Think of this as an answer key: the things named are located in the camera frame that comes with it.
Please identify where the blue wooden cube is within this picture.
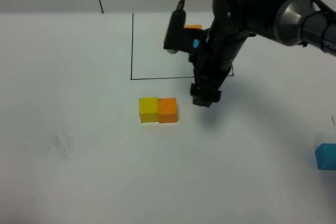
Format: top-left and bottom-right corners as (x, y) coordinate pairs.
(315, 143), (336, 170)

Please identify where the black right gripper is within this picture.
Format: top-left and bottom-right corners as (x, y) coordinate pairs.
(190, 27), (256, 108)

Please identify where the yellow wooden cube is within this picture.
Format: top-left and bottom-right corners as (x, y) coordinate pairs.
(139, 97), (159, 123)

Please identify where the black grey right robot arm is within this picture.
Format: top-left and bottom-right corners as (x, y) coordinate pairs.
(190, 0), (335, 107)

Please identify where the template orange cube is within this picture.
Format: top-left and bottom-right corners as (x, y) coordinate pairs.
(184, 25), (202, 29)

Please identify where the orange wooden cube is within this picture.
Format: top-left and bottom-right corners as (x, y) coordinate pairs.
(157, 98), (178, 123)

